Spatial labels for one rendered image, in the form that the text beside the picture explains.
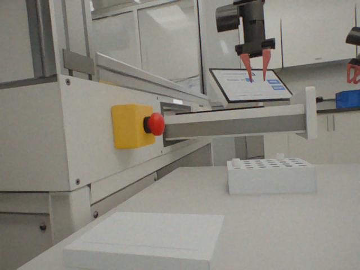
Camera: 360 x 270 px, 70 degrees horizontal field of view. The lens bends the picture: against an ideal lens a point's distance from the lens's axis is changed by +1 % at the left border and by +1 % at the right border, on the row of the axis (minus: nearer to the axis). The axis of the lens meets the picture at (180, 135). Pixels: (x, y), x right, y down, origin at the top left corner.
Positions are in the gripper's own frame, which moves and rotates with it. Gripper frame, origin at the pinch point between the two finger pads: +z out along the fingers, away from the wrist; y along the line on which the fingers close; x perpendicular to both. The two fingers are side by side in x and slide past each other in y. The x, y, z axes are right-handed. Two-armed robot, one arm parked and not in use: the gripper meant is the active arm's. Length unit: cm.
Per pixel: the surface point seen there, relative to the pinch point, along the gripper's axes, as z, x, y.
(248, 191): 22.3, -34.4, -0.9
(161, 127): 11.6, -35.2, -14.0
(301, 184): 21.5, -33.0, 6.5
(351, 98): -11, 312, 96
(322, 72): -56, 364, 75
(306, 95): 7.3, -14.9, 9.9
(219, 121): 11.0, -14.1, -8.6
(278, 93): -6, 100, 7
